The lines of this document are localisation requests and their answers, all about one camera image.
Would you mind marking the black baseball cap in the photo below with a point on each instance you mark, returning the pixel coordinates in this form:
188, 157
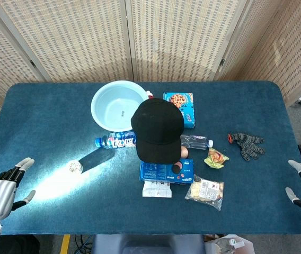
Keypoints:
157, 129

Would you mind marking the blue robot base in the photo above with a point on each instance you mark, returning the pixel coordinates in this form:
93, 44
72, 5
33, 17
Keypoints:
148, 244

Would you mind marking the blue chocolate chip cookie box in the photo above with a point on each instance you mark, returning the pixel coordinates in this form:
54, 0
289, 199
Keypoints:
186, 105

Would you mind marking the blue Oreo package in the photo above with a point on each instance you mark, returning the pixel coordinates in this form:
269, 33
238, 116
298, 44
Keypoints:
158, 173

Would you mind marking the grey knit glove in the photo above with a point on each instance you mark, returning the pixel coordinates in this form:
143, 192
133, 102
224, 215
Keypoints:
247, 145

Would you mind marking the small round lid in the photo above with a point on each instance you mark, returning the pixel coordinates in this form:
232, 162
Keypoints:
75, 166

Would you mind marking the clear plastic bag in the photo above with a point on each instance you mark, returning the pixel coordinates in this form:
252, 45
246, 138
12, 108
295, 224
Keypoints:
227, 244

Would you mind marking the green snack bag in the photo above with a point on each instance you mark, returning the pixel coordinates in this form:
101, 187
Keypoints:
215, 158

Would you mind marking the clear bread package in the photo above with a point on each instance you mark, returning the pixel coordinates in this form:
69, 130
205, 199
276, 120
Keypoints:
206, 191

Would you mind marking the clear water bottle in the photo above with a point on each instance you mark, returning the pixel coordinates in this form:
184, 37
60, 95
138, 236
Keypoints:
194, 141

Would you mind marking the blue label drink bottle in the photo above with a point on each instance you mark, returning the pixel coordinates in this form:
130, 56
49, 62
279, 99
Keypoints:
116, 140

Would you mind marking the round tan onion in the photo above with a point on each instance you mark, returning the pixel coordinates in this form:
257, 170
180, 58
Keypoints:
184, 152

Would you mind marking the black screen hinge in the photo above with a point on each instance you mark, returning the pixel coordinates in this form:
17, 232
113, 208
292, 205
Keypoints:
221, 62
33, 63

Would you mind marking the light blue plastic basin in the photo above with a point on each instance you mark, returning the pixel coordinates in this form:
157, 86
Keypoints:
113, 105

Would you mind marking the white snack packet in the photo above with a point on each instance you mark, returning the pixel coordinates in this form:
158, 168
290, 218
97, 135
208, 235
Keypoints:
155, 190

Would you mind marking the woven folding screen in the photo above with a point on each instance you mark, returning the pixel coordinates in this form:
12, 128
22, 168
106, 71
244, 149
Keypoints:
73, 39

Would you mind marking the small red white object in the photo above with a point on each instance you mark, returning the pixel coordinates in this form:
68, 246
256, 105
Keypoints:
149, 94

